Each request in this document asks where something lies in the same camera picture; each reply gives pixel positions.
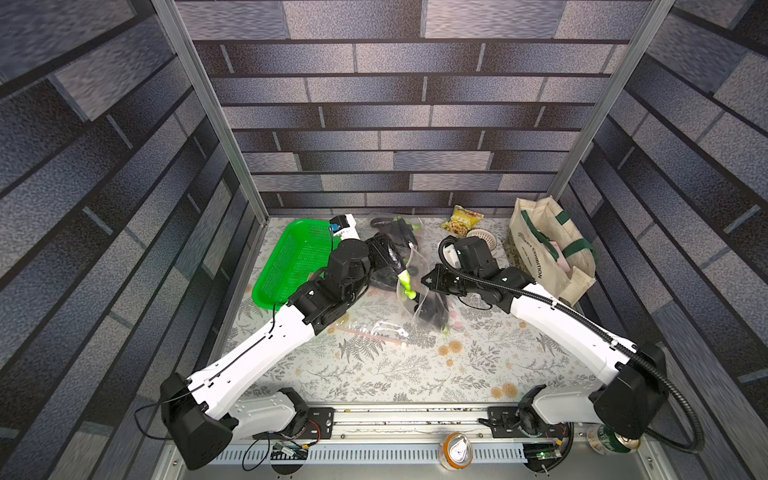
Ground pink-dotted zip bag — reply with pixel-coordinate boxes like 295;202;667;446
335;320;413;348
396;249;449;332

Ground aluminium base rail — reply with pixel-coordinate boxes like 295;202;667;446
152;403;675;479

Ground large eggplant front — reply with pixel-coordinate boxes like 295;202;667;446
399;218;418;248

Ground clear pink-dotted zip-top bag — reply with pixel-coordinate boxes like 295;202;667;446
367;215;426;252

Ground floral patterned table mat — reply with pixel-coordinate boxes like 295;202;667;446
227;215;607;404

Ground yellow snack packet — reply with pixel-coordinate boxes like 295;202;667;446
441;205;484;238

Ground small eggplant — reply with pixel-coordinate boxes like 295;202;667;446
397;269;417;300

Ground black corrugated cable conduit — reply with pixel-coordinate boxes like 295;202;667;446
437;235;706;454

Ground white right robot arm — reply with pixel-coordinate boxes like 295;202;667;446
421;236;668;439

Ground small patterned bowl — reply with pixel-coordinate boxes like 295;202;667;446
466;228;498;251

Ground green plastic basket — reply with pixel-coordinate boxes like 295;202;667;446
252;219;340;310

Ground aluminium frame post right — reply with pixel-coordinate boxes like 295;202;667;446
547;0;675;200

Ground tape roll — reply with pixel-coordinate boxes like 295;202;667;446
438;432;474;471

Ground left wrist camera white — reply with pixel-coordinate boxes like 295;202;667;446
329;214;360;240

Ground aluminium frame post left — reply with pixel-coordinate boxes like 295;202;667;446
151;0;269;225

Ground aluminium frame post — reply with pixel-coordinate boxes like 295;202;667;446
151;0;269;225
547;0;675;200

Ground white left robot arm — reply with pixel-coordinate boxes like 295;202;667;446
161;233;406;470

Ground eggplant with stem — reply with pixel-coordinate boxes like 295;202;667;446
370;217;395;229

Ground beige tote bag green handles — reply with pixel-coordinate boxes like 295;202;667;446
509;197;596;305

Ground green drink can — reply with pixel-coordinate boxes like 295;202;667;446
587;424;641;455

